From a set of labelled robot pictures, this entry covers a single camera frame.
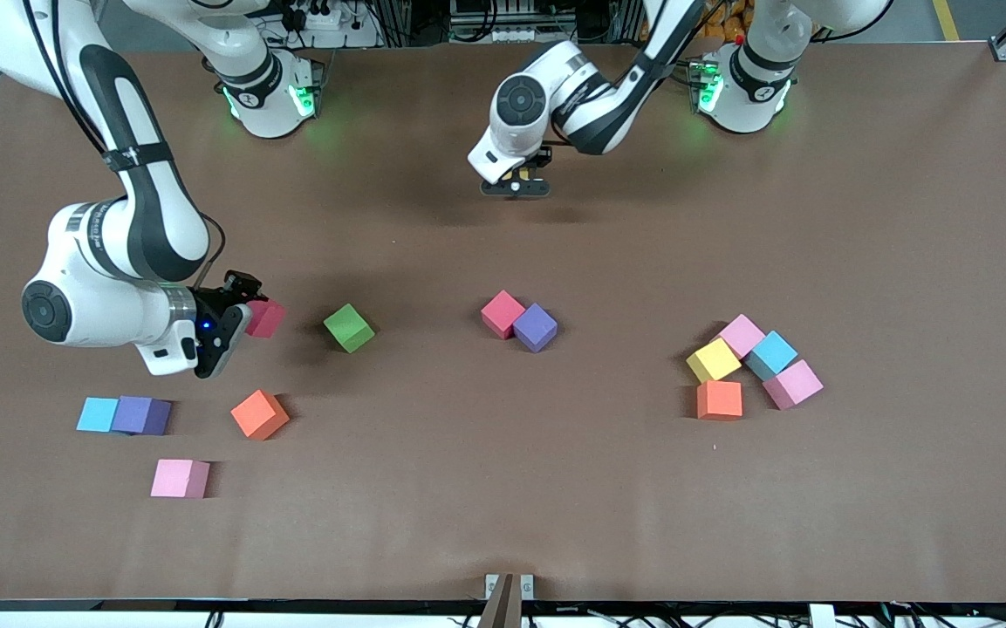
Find brown table cover sheet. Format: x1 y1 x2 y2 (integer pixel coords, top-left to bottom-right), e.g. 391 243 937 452
0 44 1006 603

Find white power strip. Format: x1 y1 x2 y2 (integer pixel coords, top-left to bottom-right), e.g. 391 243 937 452
280 0 381 49

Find black camera cable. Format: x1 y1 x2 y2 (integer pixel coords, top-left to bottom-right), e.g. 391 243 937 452
18 0 227 289

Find bag of orange items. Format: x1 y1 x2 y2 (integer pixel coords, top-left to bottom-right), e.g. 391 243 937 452
703 0 752 42

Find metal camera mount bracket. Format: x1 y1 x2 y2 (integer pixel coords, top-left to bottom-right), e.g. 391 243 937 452
485 573 535 628

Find orange foam cube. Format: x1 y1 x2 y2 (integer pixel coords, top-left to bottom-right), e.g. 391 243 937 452
230 389 291 441
696 380 744 421

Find purple foam cube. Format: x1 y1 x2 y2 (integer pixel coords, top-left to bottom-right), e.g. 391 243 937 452
512 303 559 354
110 396 174 436

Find red foam cube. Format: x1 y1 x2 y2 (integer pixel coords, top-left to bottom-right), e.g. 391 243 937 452
480 290 528 340
245 299 287 340

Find blue foam cube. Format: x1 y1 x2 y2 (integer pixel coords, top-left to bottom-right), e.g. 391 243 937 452
76 397 121 433
745 331 799 382

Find pink foam cube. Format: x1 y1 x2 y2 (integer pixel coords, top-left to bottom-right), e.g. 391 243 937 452
150 459 212 500
762 359 825 411
719 314 766 358

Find green foam cube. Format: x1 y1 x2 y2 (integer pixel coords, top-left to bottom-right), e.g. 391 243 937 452
323 303 376 354

